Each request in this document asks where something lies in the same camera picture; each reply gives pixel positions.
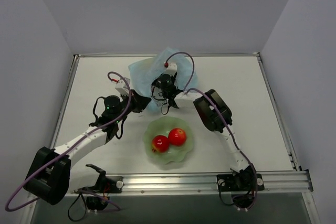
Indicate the red fake apple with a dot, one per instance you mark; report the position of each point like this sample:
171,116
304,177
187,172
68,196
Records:
177,137

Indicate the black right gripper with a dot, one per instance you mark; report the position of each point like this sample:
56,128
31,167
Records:
168,94

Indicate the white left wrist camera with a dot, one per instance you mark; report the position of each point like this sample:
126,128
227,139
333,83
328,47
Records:
122,86

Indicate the red fake pomegranate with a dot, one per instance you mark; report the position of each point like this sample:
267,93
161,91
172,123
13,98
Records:
160,144

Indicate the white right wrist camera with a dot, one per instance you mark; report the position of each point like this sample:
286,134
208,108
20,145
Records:
170,68

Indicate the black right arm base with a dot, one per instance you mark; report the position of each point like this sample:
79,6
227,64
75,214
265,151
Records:
244,189

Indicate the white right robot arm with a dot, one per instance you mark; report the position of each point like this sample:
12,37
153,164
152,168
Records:
215,115

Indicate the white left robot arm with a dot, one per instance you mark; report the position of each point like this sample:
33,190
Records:
49,175

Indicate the light blue plastic bag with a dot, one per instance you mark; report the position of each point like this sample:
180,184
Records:
144,72

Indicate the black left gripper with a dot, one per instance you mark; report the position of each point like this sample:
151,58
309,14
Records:
140,100

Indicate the green flower-shaped glass bowl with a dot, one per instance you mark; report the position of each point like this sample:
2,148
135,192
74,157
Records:
162,126

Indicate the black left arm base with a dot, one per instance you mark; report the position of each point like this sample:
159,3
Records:
97,186

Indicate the aluminium front rail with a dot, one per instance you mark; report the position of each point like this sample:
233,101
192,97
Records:
201,183

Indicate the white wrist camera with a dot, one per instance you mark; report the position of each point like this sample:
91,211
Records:
170,68
122,86

